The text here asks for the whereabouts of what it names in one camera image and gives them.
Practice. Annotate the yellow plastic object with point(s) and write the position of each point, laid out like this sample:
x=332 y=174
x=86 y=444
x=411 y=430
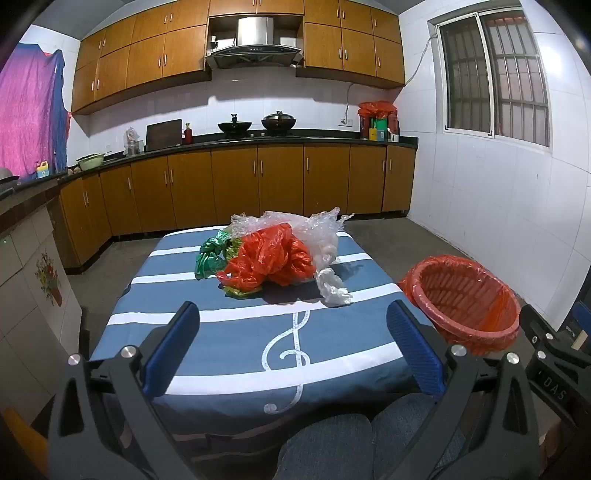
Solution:
x=21 y=447

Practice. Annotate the red bottle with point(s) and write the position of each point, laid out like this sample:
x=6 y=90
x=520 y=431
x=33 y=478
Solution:
x=188 y=134

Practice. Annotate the olive plastic bag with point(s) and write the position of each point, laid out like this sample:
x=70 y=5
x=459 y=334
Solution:
x=240 y=292

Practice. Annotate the metal bowl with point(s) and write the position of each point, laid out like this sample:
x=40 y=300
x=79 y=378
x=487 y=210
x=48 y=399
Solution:
x=8 y=176

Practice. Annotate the light wooden stick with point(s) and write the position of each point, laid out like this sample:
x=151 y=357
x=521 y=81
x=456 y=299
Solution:
x=582 y=339

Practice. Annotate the green box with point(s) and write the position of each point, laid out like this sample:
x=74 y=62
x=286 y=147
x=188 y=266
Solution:
x=381 y=127

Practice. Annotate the blue white striped tablecloth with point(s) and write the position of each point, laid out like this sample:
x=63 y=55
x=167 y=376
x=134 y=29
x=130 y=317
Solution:
x=231 y=341

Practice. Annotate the black wok with lid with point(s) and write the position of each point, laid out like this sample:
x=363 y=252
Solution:
x=278 y=122

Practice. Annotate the red bag of goods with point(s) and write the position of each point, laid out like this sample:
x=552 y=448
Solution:
x=376 y=110

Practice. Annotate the white plastic bag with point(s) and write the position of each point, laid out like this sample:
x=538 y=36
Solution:
x=332 y=288

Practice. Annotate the green plastic bag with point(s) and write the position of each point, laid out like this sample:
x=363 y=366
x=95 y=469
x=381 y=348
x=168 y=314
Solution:
x=210 y=263

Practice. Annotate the steel range hood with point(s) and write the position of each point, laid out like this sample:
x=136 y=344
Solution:
x=254 y=41

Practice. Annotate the pink and blue cloth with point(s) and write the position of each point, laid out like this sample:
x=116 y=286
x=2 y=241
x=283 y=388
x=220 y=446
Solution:
x=27 y=110

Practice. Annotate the green basin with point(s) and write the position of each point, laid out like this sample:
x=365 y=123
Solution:
x=90 y=162

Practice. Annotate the red plastic bag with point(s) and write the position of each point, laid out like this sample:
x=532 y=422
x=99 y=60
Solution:
x=263 y=258

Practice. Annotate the dark cutting board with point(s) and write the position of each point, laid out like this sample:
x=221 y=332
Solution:
x=164 y=134

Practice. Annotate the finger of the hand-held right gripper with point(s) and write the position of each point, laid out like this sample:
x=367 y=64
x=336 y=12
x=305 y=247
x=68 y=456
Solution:
x=549 y=332

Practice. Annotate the person's leg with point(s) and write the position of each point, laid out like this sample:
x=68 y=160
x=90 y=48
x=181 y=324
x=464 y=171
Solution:
x=323 y=452
x=401 y=424

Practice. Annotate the floral tiled counter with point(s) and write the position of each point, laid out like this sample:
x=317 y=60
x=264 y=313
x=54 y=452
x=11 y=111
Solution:
x=32 y=295

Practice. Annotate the wooden lower cabinets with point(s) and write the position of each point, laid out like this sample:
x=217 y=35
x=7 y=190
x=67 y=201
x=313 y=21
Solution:
x=240 y=184

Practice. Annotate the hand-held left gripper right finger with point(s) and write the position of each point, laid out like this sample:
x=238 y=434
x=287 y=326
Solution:
x=415 y=350

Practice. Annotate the person's right leg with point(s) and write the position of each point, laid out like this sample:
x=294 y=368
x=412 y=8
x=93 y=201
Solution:
x=401 y=424

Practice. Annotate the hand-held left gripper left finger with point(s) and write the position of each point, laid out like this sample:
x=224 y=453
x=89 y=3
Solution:
x=171 y=350

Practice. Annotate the wooden upper cabinet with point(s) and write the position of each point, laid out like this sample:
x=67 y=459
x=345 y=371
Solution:
x=134 y=55
x=351 y=46

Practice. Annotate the yellow bottle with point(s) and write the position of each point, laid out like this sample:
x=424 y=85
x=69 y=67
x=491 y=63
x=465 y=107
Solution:
x=42 y=170

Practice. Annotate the red lined waste basket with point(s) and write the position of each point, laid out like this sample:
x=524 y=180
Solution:
x=461 y=295

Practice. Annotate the barred window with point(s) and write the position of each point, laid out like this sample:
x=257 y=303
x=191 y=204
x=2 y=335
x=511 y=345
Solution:
x=494 y=74

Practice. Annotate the clear jars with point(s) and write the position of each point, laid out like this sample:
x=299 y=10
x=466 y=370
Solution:
x=131 y=143

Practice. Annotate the person's left leg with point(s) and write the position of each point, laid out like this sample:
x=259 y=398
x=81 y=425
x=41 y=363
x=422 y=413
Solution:
x=323 y=452

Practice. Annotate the black kitchen countertop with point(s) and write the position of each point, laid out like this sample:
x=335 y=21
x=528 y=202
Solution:
x=277 y=137

